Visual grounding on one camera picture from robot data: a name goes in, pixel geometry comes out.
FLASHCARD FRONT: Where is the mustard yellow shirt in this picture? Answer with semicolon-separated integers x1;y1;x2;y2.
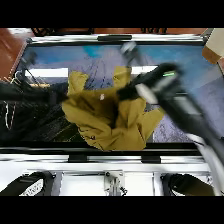
61;65;166;152

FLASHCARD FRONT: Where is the brown clothes hanger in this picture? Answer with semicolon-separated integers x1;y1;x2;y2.
3;75;52;89

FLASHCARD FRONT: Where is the cardboard box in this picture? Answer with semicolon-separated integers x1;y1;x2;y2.
201;28;224;65

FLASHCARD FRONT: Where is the silver frame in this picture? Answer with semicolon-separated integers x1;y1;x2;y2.
0;32;224;197

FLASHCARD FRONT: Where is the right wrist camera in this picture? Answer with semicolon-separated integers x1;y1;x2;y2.
119;41;143;68

